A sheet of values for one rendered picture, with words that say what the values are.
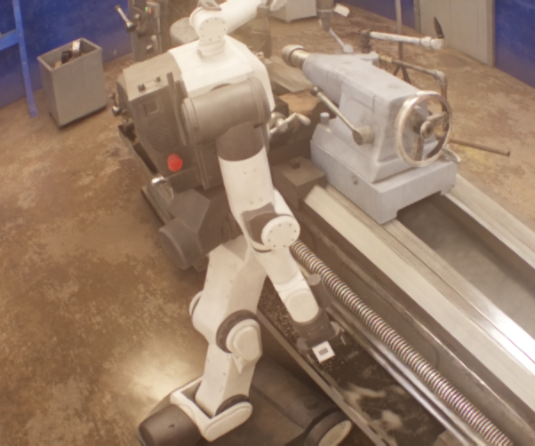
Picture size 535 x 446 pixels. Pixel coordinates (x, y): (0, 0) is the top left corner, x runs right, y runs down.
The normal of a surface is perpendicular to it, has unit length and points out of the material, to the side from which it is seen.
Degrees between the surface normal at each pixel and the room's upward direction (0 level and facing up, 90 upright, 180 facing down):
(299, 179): 0
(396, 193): 90
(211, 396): 53
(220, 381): 67
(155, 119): 92
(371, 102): 82
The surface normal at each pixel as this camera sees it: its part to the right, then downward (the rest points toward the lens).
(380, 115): -0.85, 0.17
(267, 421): -0.07, -0.81
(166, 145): 0.33, 0.57
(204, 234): 0.66, 0.40
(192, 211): -0.62, -0.17
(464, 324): -0.55, -0.46
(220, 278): -0.69, 0.03
